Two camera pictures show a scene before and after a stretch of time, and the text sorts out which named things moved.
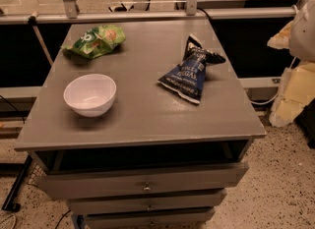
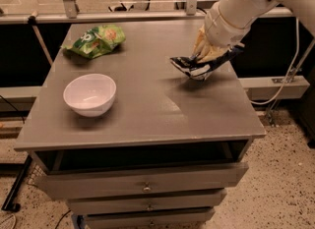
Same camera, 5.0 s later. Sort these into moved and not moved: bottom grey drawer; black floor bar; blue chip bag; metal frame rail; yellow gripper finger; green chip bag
Moved: blue chip bag; yellow gripper finger
Not moved: bottom grey drawer; black floor bar; metal frame rail; green chip bag
